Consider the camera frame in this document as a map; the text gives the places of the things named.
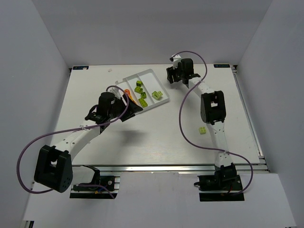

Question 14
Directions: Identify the green 2x4 lego brick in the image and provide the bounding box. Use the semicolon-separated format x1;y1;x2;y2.
138;97;148;108

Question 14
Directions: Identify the green 2x2 lego upturned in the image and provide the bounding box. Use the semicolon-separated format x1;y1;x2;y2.
141;92;147;99

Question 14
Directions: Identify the yellow round butterfly lego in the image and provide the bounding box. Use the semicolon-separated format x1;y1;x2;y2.
124;89;131;96

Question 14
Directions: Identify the green 2x4 lego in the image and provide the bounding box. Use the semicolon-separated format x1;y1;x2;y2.
152;91;162;100

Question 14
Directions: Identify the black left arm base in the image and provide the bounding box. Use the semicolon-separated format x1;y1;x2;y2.
70;165;120;200

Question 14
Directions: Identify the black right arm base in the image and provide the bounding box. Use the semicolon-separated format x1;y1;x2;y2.
194;164;245;202

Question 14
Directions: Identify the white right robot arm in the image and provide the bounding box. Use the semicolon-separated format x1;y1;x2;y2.
167;54;235;172

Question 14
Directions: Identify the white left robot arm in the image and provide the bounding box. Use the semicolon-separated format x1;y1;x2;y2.
34;92;143;193

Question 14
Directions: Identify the white three-compartment tray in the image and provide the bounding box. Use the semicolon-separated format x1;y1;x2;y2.
115;69;170;113

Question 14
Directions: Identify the blue label right corner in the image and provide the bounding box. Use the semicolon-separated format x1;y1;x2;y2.
213;64;230;68

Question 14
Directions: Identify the blue label corner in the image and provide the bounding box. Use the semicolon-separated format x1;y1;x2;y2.
213;64;230;68
72;66;89;70

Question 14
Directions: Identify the blue label left corner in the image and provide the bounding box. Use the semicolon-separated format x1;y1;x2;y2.
72;66;89;70

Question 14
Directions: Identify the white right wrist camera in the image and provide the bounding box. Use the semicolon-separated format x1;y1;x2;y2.
170;54;181;69

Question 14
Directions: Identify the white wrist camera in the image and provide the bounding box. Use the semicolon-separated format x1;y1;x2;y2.
170;54;181;69
106;85;121;99

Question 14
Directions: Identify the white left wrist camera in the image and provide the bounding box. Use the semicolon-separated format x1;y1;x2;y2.
106;85;121;99

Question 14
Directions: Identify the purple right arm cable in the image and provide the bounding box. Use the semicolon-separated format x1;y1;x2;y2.
170;50;254;196

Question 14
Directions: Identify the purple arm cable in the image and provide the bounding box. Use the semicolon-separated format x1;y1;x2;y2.
16;85;130;199
170;50;254;196

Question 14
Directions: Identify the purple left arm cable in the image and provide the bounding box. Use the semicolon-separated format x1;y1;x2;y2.
16;85;130;199

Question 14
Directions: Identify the aluminium table frame rail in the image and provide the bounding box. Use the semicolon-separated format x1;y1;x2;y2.
71;163;269;174

